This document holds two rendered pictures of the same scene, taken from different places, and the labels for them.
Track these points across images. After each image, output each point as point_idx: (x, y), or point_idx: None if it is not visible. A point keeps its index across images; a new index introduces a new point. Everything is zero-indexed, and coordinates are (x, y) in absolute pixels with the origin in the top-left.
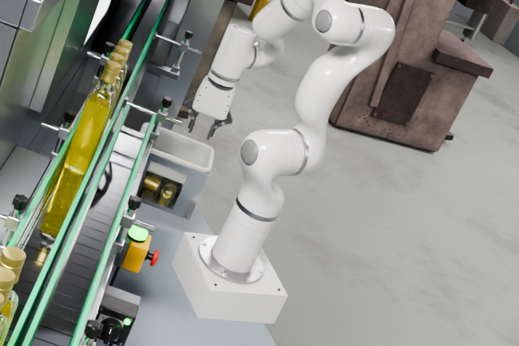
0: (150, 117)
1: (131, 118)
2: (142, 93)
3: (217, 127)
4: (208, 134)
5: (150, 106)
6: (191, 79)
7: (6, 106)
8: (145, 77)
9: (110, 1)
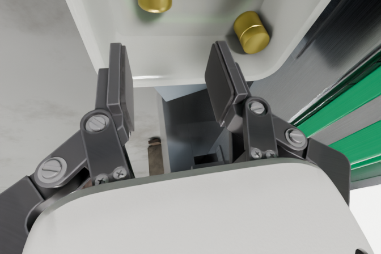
0: (183, 126)
1: (194, 118)
2: (198, 139)
3: (87, 127)
4: (122, 64)
5: (187, 132)
6: (170, 168)
7: None
8: (202, 150)
9: None
